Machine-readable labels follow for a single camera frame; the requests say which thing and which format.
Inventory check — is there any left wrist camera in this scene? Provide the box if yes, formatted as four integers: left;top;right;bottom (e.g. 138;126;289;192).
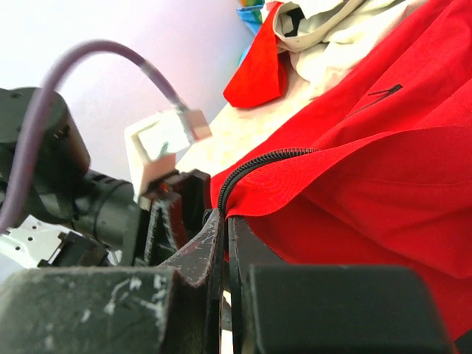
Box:
124;109;212;202

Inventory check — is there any colourful striped cloth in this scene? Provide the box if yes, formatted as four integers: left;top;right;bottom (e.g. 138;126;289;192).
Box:
236;0;269;66

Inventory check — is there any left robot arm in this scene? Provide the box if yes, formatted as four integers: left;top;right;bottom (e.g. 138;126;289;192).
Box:
1;94;210;268

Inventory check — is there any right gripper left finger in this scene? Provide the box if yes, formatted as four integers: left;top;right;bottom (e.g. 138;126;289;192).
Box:
1;210;223;353

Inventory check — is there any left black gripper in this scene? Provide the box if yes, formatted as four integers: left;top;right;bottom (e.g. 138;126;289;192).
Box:
133;169;211;266

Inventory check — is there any beige jacket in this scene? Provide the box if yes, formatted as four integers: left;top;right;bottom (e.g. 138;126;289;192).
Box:
271;1;425;99

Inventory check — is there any red zip jacket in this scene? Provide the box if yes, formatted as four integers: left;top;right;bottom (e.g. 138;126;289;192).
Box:
227;1;471;340

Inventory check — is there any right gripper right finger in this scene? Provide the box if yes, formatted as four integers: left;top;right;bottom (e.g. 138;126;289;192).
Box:
226;217;454;353

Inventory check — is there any red cloth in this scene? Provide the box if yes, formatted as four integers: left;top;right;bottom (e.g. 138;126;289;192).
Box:
223;1;288;109

